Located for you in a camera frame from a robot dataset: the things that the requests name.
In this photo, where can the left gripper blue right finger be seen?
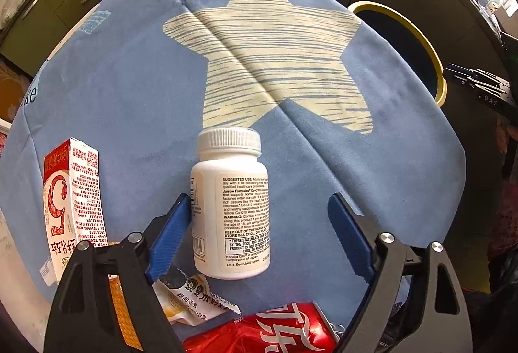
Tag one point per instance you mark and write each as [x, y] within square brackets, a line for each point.
[357, 248]

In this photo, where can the blue star tablecloth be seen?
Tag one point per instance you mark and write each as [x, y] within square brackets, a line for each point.
[337, 108]

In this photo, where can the yellow rimmed trash bin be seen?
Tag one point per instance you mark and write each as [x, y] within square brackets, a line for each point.
[409, 42]

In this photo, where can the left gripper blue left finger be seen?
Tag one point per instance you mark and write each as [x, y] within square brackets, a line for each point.
[164, 235]

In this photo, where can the crushed red cola can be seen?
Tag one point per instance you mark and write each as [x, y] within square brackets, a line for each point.
[294, 327]

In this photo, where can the white snack wrapper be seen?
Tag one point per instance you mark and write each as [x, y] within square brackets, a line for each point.
[189, 300]

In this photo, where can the red white milk carton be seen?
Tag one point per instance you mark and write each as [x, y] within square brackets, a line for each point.
[72, 203]

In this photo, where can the white pill bottle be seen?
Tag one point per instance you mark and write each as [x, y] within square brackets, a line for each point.
[230, 206]

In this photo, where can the orange knitted dishcloth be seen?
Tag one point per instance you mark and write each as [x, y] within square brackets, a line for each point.
[124, 320]

